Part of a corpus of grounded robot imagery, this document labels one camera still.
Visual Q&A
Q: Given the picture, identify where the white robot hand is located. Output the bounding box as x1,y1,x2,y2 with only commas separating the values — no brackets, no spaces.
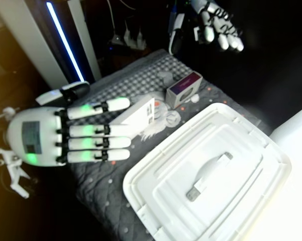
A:
6,81,132,167
190,0,245,53

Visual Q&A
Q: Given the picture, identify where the purple and white box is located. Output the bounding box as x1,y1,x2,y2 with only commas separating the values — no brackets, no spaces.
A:
165,71,204,109

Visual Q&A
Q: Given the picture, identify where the white rectangular box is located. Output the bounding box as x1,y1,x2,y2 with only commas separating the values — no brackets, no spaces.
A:
110,97,156,129

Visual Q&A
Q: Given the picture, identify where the white power strip with plugs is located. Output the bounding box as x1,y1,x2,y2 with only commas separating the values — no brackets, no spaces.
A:
110,24,148,50

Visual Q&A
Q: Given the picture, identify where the white plastic lid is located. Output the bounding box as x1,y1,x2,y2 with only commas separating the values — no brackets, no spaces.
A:
122,102,292,241

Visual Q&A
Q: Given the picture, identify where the grey printed quilt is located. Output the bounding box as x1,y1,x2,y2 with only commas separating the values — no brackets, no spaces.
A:
64,48,274,241

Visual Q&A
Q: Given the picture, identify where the blue-white light strip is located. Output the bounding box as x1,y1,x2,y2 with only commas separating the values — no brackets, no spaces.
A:
45,2,85,81

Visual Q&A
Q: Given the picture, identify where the white stand column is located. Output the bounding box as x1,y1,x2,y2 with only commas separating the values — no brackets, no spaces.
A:
0,0,102,89

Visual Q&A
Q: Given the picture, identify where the white plastic bin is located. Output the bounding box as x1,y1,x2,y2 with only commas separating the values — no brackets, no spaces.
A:
268,102,302,241

